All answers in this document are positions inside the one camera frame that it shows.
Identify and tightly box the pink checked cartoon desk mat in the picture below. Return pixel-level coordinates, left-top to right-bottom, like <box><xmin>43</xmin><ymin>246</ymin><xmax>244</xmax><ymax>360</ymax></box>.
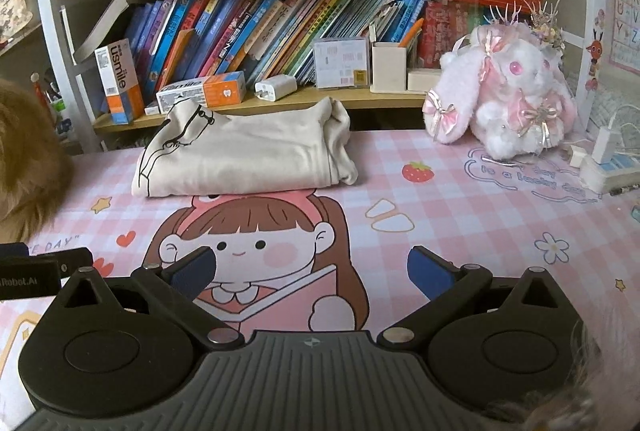
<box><xmin>0</xmin><ymin>126</ymin><xmax>640</xmax><ymax>431</ymax></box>

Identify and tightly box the deer wall sticker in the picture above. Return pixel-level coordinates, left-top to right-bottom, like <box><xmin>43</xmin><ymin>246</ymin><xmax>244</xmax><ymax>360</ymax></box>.
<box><xmin>582</xmin><ymin>26</ymin><xmax>606</xmax><ymax>94</ymax></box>

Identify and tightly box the pink plush bunny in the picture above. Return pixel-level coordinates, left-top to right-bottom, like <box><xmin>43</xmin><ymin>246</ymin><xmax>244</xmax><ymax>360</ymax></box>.
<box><xmin>422</xmin><ymin>24</ymin><xmax>581</xmax><ymax>162</ymax></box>

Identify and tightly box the orange and white cat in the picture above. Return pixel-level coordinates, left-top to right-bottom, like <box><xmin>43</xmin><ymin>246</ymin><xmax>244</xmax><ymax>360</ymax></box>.
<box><xmin>0</xmin><ymin>78</ymin><xmax>75</xmax><ymax>246</ymax></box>

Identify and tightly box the thick white-paged book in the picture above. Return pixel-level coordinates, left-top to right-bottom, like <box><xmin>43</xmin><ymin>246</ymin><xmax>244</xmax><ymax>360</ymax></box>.
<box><xmin>72</xmin><ymin>0</ymin><xmax>148</xmax><ymax>64</ymax></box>

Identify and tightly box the silver floral tiara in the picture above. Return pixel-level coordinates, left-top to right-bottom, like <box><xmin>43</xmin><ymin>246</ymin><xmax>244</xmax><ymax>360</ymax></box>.
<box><xmin>487</xmin><ymin>0</ymin><xmax>568</xmax><ymax>52</ymax></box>

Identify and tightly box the orange pen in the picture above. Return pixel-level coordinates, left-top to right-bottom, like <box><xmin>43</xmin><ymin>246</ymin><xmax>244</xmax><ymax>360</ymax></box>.
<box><xmin>399</xmin><ymin>18</ymin><xmax>425</xmax><ymax>48</ymax></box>

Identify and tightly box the cream printed t-shirt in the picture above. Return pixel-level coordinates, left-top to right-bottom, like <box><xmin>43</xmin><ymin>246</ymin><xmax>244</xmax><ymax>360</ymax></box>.
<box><xmin>131</xmin><ymin>96</ymin><xmax>360</xmax><ymax>199</ymax></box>

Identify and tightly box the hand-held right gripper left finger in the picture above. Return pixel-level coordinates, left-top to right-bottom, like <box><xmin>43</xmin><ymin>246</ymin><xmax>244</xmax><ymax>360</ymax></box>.
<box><xmin>59</xmin><ymin>246</ymin><xmax>246</xmax><ymax>352</ymax></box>

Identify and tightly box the white power adapter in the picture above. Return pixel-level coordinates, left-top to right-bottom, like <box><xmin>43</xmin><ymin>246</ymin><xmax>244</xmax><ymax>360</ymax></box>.
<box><xmin>591</xmin><ymin>126</ymin><xmax>622</xmax><ymax>165</ymax></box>

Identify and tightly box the small cream box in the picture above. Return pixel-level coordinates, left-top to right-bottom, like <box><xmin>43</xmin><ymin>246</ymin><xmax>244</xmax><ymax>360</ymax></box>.
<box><xmin>406</xmin><ymin>67</ymin><xmax>443</xmax><ymax>93</ymax></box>

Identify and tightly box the wooden bookshelf white frame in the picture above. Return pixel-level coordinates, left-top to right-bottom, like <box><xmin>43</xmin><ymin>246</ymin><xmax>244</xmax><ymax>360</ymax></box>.
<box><xmin>30</xmin><ymin>0</ymin><xmax>608</xmax><ymax>154</ymax></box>

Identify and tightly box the white power strip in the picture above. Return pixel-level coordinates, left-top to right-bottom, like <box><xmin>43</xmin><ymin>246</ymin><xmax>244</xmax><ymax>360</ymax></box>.
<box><xmin>579</xmin><ymin>151</ymin><xmax>640</xmax><ymax>197</ymax></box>

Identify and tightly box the row of colourful books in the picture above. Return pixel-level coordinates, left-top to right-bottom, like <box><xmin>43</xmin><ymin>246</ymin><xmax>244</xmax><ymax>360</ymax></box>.
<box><xmin>122</xmin><ymin>0</ymin><xmax>436</xmax><ymax>107</ymax></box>

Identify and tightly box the small white plug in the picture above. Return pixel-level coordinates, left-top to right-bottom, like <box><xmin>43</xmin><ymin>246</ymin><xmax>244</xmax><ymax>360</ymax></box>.
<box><xmin>567</xmin><ymin>144</ymin><xmax>593</xmax><ymax>169</ymax></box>

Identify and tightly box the cream pen holder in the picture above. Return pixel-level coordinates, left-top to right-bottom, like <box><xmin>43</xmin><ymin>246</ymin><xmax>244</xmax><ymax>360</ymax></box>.
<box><xmin>370</xmin><ymin>40</ymin><xmax>408</xmax><ymax>93</ymax></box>

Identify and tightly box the white charger plug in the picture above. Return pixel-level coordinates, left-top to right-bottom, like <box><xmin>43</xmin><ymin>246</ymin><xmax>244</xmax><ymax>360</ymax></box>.
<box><xmin>254</xmin><ymin>74</ymin><xmax>298</xmax><ymax>103</ymax></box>

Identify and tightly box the red patterned book set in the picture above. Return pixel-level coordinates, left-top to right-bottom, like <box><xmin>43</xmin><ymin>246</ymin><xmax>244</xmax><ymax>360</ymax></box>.
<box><xmin>417</xmin><ymin>0</ymin><xmax>488</xmax><ymax>67</ymax></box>

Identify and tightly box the white square box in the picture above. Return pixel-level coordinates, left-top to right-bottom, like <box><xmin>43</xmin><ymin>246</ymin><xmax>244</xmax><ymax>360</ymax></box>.
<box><xmin>312</xmin><ymin>36</ymin><xmax>372</xmax><ymax>89</ymax></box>

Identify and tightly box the tall white orange box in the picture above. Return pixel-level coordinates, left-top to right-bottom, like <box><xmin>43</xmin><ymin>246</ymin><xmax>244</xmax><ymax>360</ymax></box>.
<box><xmin>94</xmin><ymin>38</ymin><xmax>147</xmax><ymax>126</ymax></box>

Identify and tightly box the flat white orange box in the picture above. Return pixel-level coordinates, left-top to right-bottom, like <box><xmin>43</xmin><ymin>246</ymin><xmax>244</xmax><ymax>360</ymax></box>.
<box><xmin>156</xmin><ymin>71</ymin><xmax>247</xmax><ymax>110</ymax></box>

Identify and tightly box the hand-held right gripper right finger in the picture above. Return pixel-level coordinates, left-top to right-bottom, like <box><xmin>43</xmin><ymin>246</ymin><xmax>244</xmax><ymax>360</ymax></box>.
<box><xmin>376</xmin><ymin>245</ymin><xmax>576</xmax><ymax>352</ymax></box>

